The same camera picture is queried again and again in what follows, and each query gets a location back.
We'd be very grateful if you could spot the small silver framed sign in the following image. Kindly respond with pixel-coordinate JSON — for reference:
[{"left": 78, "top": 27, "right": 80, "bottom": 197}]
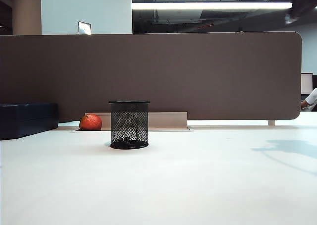
[{"left": 78, "top": 21, "right": 93, "bottom": 35}]

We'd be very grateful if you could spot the person in white shirt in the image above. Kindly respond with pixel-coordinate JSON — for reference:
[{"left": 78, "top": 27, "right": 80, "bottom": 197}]
[{"left": 300, "top": 87, "right": 317, "bottom": 112}]

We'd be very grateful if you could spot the dark blue case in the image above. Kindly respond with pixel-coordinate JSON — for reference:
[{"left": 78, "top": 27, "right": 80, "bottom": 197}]
[{"left": 0, "top": 103, "right": 60, "bottom": 141}]

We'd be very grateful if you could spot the white computer monitor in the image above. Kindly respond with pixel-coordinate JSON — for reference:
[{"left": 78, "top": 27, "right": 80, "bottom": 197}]
[{"left": 301, "top": 72, "right": 314, "bottom": 95}]

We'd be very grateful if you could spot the brown desk divider panel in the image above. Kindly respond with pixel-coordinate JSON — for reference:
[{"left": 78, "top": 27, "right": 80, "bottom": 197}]
[{"left": 0, "top": 31, "right": 303, "bottom": 124}]

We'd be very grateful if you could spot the bunch of keys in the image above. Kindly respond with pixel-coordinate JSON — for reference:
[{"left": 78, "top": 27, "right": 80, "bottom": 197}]
[{"left": 119, "top": 136, "right": 142, "bottom": 147}]

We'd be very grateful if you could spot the long ceiling light strip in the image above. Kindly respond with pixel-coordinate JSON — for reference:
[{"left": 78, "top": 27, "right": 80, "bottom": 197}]
[{"left": 131, "top": 1, "right": 293, "bottom": 10}]

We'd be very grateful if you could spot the beige metal cable tray flap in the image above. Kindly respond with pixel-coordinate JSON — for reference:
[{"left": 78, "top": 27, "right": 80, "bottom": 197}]
[{"left": 85, "top": 112, "right": 189, "bottom": 131}]

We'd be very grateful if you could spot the black mesh basket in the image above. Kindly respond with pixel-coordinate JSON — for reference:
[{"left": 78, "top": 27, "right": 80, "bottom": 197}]
[{"left": 108, "top": 100, "right": 151, "bottom": 150}]

